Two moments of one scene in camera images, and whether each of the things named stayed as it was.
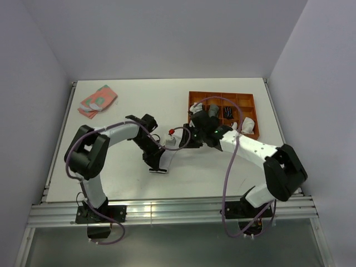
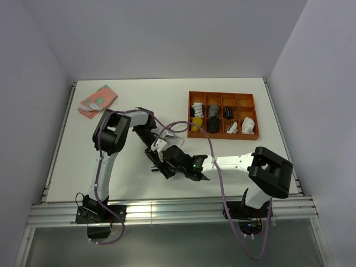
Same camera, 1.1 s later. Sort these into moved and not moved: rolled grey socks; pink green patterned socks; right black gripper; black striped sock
Moved: right black gripper
Not moved: black striped sock; pink green patterned socks; rolled grey socks
